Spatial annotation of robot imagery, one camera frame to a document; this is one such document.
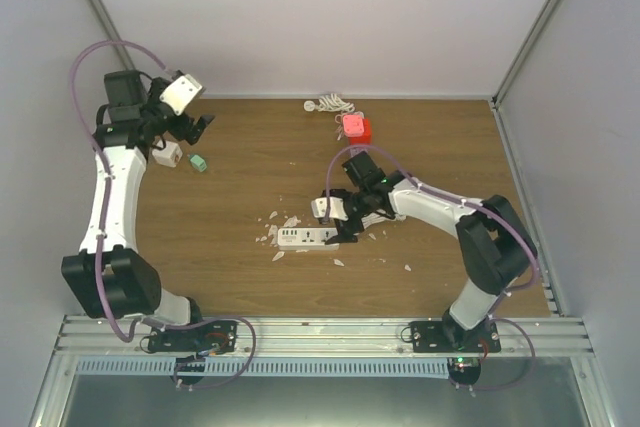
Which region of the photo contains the white cube adapter plug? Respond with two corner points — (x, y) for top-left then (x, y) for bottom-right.
(151, 141), (183, 168)

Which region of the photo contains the green adapter plug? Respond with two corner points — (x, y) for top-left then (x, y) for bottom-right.
(188, 154), (207, 172)

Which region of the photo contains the white power strip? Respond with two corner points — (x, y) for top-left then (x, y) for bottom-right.
(276, 227), (339, 251)

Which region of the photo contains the red plug block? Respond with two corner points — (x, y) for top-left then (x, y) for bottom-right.
(349, 118), (372, 145)

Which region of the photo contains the pink cube socket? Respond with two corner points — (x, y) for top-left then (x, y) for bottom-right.
(341, 114), (365, 138)

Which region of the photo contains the white cable with plug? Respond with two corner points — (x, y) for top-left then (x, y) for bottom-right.
(302, 92), (356, 114)

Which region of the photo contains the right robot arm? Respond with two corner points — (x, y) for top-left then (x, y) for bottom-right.
(311, 150), (539, 352)

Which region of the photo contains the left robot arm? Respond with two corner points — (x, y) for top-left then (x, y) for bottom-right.
(61, 70), (213, 351)

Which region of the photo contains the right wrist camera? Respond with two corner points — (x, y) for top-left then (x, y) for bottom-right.
(311, 196), (348, 224)

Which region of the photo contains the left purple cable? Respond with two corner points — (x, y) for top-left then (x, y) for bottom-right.
(67, 39), (257, 390)

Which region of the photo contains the purple cable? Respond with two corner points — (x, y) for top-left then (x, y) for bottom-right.
(67, 39), (257, 390)
(323, 144), (542, 393)

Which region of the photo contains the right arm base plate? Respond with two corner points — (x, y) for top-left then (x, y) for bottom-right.
(409, 320), (502, 354)

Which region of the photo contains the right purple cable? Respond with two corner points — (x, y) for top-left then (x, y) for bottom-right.
(323, 144), (542, 393)

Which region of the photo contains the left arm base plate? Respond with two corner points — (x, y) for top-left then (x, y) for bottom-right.
(143, 320), (238, 355)

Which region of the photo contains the slotted cable duct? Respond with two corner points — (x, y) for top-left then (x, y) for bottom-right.
(76, 356), (449, 379)

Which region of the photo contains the aluminium rail frame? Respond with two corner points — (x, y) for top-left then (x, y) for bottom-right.
(29, 316), (617, 426)

